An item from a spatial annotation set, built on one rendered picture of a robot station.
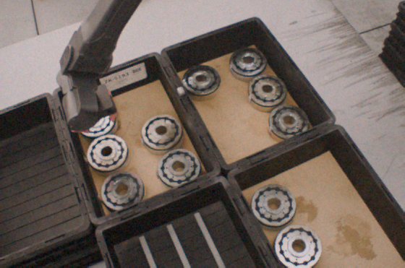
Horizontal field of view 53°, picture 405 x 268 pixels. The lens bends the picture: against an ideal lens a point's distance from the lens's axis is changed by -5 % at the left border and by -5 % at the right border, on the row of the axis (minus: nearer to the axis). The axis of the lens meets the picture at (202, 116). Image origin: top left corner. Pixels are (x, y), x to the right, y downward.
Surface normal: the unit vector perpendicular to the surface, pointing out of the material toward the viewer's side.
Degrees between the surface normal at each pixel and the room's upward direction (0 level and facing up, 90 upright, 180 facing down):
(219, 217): 0
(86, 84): 35
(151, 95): 0
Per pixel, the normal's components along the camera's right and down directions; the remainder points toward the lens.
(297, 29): -0.04, -0.56
